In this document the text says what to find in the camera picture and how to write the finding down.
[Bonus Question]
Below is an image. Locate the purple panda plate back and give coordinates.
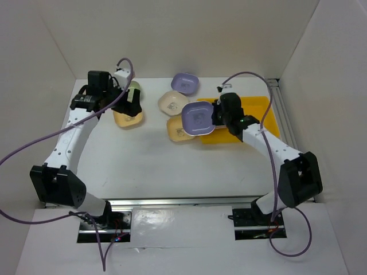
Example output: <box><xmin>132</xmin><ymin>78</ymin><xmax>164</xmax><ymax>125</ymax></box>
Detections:
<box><xmin>171</xmin><ymin>73</ymin><xmax>199</xmax><ymax>96</ymax></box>

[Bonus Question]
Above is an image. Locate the aluminium side rail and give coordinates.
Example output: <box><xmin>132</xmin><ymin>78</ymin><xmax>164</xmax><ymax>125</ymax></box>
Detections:
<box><xmin>266</xmin><ymin>78</ymin><xmax>298</xmax><ymax>149</ymax></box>

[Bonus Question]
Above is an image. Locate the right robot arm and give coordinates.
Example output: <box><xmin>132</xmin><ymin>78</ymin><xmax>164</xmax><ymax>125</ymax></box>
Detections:
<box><xmin>212</xmin><ymin>93</ymin><xmax>323</xmax><ymax>225</ymax></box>

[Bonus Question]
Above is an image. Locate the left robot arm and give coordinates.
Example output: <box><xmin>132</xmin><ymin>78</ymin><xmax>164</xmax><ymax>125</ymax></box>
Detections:
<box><xmin>30</xmin><ymin>69</ymin><xmax>142</xmax><ymax>229</ymax></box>

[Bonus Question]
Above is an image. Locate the green panda plate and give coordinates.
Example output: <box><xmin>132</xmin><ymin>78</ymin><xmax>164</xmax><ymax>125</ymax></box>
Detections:
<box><xmin>127</xmin><ymin>81</ymin><xmax>141</xmax><ymax>104</ymax></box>

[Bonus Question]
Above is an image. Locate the purple panda plate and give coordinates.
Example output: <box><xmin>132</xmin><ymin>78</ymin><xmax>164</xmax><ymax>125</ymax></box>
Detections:
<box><xmin>181</xmin><ymin>101</ymin><xmax>215</xmax><ymax>136</ymax></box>
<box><xmin>171</xmin><ymin>73</ymin><xmax>199</xmax><ymax>96</ymax></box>

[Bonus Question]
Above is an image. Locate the cream panda plate centre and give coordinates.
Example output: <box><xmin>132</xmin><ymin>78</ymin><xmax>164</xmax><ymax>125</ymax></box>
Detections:
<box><xmin>158</xmin><ymin>91</ymin><xmax>189</xmax><ymax>116</ymax></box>

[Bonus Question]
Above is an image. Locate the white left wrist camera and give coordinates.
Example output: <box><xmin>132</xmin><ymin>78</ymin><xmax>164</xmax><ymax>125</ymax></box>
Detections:
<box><xmin>112</xmin><ymin>68</ymin><xmax>135</xmax><ymax>91</ymax></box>

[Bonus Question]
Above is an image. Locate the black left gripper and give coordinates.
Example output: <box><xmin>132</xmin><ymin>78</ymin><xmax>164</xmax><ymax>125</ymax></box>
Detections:
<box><xmin>103</xmin><ymin>80</ymin><xmax>142</xmax><ymax>117</ymax></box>

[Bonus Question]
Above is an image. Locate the yellow plastic bin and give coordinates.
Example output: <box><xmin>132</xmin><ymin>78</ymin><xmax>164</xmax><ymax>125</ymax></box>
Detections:
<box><xmin>199</xmin><ymin>96</ymin><xmax>280</xmax><ymax>144</ymax></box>

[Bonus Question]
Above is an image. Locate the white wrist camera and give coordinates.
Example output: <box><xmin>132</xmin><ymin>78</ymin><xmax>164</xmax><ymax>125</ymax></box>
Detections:
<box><xmin>112</xmin><ymin>68</ymin><xmax>135</xmax><ymax>91</ymax></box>
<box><xmin>217</xmin><ymin>83</ymin><xmax>233</xmax><ymax>98</ymax></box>

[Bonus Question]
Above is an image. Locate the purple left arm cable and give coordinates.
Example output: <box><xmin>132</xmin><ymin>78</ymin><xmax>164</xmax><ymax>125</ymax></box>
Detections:
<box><xmin>0</xmin><ymin>57</ymin><xmax>135</xmax><ymax>272</ymax></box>

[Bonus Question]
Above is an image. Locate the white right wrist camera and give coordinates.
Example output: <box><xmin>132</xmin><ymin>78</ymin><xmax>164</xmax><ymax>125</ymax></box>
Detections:
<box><xmin>217</xmin><ymin>83</ymin><xmax>233</xmax><ymax>98</ymax></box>

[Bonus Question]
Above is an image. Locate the yellow panda plate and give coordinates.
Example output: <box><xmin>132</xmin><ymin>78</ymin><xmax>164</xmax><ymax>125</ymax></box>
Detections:
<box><xmin>113</xmin><ymin>111</ymin><xmax>144</xmax><ymax>129</ymax></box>
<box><xmin>166</xmin><ymin>115</ymin><xmax>194</xmax><ymax>142</ymax></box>

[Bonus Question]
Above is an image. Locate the purple panda plate front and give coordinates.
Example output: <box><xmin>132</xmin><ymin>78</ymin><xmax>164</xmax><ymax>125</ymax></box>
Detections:
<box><xmin>181</xmin><ymin>101</ymin><xmax>215</xmax><ymax>136</ymax></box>

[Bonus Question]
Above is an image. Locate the aluminium mounting rail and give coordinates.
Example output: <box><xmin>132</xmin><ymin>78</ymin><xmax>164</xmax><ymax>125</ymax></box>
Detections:
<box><xmin>42</xmin><ymin>194</ymin><xmax>266</xmax><ymax>210</ymax></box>

